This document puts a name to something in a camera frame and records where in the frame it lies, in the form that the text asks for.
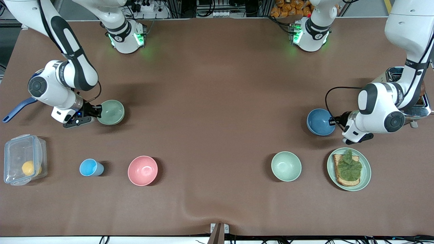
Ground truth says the pink bowl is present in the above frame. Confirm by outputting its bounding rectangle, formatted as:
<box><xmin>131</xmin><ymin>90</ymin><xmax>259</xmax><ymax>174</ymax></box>
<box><xmin>128</xmin><ymin>156</ymin><xmax>158</xmax><ymax>186</ymax></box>

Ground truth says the blue bowl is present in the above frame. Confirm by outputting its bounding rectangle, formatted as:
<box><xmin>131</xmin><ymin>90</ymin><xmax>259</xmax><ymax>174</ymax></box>
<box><xmin>307</xmin><ymin>108</ymin><xmax>336</xmax><ymax>136</ymax></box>

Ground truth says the toast bread slice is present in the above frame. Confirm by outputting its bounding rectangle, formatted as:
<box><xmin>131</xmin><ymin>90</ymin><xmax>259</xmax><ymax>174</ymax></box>
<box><xmin>333</xmin><ymin>154</ymin><xmax>360</xmax><ymax>187</ymax></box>

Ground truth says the yellow lemon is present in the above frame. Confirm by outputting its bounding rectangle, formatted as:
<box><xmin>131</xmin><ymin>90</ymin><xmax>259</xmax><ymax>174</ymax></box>
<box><xmin>22</xmin><ymin>160</ymin><xmax>42</xmax><ymax>177</ymax></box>

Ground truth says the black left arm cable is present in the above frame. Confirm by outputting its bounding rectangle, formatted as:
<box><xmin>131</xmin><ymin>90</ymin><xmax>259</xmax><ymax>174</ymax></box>
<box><xmin>325</xmin><ymin>86</ymin><xmax>363</xmax><ymax>132</ymax></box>

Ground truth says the white power strip with plugs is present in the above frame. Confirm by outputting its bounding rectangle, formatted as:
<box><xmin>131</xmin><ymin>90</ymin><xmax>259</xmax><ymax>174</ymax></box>
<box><xmin>131</xmin><ymin>0</ymin><xmax>170</xmax><ymax>19</ymax></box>

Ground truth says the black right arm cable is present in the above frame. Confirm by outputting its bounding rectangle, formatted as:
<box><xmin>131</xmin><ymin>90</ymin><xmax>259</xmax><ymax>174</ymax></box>
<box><xmin>83</xmin><ymin>81</ymin><xmax>102</xmax><ymax>104</ymax></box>

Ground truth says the clear plastic lidded container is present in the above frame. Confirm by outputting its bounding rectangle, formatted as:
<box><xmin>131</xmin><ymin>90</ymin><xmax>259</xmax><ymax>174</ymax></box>
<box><xmin>4</xmin><ymin>134</ymin><xmax>48</xmax><ymax>186</ymax></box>

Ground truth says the green lettuce leaf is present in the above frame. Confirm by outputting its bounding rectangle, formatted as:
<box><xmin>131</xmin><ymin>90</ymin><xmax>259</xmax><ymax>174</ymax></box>
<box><xmin>337</xmin><ymin>149</ymin><xmax>362</xmax><ymax>182</ymax></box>

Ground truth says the beige metal toaster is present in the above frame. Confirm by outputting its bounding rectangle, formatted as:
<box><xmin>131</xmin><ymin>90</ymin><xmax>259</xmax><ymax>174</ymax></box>
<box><xmin>371</xmin><ymin>67</ymin><xmax>433</xmax><ymax>128</ymax></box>

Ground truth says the brown table cloth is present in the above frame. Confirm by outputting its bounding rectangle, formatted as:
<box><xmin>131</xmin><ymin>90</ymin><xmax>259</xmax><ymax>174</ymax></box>
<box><xmin>0</xmin><ymin>17</ymin><xmax>434</xmax><ymax>237</ymax></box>

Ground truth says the metal table edge bracket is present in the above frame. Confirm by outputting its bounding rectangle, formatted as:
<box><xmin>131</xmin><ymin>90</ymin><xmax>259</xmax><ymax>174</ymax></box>
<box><xmin>210</xmin><ymin>223</ymin><xmax>230</xmax><ymax>244</ymax></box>

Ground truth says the light green bowl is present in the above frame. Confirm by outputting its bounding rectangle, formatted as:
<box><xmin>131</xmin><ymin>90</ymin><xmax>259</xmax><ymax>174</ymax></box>
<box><xmin>271</xmin><ymin>151</ymin><xmax>302</xmax><ymax>182</ymax></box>
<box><xmin>97</xmin><ymin>100</ymin><xmax>125</xmax><ymax>126</ymax></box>

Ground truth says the small blue cup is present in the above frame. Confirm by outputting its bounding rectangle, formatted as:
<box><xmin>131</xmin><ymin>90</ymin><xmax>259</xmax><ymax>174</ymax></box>
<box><xmin>79</xmin><ymin>159</ymin><xmax>104</xmax><ymax>177</ymax></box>

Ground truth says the bag of orange snacks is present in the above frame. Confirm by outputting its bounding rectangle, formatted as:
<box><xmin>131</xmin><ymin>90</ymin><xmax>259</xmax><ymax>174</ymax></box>
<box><xmin>270</xmin><ymin>0</ymin><xmax>313</xmax><ymax>18</ymax></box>

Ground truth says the black pot with blue handle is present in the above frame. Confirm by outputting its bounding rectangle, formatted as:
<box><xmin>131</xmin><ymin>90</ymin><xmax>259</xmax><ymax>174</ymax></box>
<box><xmin>3</xmin><ymin>97</ymin><xmax>38</xmax><ymax>123</ymax></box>

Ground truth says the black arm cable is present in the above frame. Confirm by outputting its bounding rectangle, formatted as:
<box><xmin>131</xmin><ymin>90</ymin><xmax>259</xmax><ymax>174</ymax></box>
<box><xmin>83</xmin><ymin>81</ymin><xmax>102</xmax><ymax>104</ymax></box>
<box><xmin>325</xmin><ymin>86</ymin><xmax>363</xmax><ymax>132</ymax></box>

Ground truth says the light green plate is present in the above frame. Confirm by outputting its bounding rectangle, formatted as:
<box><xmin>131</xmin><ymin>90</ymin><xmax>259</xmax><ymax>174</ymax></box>
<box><xmin>327</xmin><ymin>147</ymin><xmax>372</xmax><ymax>191</ymax></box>

